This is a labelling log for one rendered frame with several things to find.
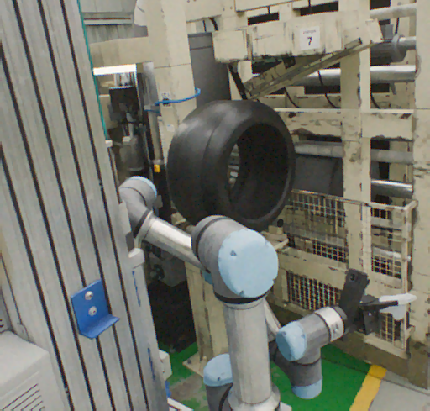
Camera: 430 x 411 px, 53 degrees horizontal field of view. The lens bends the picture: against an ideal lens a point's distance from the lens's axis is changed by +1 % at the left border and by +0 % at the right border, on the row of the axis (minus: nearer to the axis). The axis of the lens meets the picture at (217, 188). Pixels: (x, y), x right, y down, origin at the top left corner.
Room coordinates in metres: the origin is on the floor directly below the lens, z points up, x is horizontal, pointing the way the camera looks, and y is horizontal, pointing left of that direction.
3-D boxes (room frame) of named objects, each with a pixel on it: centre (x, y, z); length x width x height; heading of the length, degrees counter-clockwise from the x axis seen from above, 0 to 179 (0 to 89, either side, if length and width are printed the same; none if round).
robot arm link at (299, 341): (0.85, -0.15, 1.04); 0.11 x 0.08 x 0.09; 116
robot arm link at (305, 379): (0.87, -0.15, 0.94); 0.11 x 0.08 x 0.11; 26
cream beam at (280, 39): (2.00, -0.35, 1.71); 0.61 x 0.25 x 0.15; 42
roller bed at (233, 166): (2.31, -0.18, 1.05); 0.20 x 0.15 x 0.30; 42
